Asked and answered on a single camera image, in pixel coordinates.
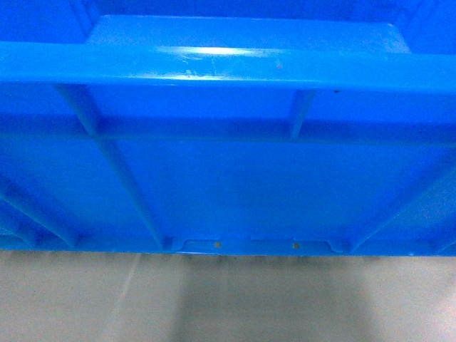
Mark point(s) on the large blue plastic crate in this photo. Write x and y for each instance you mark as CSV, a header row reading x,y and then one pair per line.
x,y
298,128

